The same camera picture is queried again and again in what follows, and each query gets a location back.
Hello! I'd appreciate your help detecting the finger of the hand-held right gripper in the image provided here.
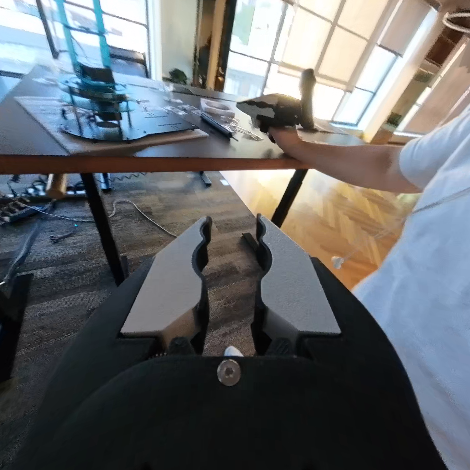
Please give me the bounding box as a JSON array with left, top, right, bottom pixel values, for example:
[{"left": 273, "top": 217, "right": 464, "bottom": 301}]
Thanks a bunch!
[{"left": 237, "top": 94, "right": 291, "bottom": 120}]

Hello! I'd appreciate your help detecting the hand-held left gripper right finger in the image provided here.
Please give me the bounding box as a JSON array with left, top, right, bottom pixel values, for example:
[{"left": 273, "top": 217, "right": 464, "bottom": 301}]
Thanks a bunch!
[{"left": 253, "top": 214, "right": 341, "bottom": 355}]

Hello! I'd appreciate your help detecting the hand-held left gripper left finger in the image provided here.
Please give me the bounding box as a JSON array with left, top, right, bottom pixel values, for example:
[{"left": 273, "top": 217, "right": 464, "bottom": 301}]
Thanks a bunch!
[{"left": 120, "top": 216, "right": 213, "bottom": 354}]

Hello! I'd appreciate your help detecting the blue toy robot arm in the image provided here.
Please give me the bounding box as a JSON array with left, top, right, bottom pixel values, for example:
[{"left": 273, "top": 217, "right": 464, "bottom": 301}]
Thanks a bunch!
[{"left": 54, "top": 0, "right": 200, "bottom": 143}]

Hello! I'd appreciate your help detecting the person's right forearm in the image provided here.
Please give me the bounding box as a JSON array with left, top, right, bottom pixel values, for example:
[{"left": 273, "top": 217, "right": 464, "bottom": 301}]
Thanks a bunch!
[{"left": 290, "top": 141, "right": 423, "bottom": 194}]

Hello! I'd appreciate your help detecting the person's right hand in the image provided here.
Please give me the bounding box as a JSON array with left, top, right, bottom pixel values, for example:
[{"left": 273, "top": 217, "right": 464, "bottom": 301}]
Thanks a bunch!
[{"left": 269, "top": 126, "right": 305, "bottom": 155}]

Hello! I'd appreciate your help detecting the black slotted bar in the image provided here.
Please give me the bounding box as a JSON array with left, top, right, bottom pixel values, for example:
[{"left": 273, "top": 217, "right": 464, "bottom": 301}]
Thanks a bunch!
[{"left": 199, "top": 111, "right": 240, "bottom": 142}]

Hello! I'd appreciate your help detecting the power strip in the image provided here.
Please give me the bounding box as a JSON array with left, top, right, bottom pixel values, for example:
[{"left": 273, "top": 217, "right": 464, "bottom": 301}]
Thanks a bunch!
[{"left": 0, "top": 195, "right": 59, "bottom": 225}]

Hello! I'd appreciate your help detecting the white foam sheet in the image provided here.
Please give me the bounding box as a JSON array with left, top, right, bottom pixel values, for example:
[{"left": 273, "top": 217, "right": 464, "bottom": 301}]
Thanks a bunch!
[{"left": 14, "top": 95, "right": 211, "bottom": 155}]

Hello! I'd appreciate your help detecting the white earphone cable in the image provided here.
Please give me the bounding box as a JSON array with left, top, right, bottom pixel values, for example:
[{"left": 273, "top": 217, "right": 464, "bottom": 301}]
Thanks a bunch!
[{"left": 330, "top": 184, "right": 470, "bottom": 270}]

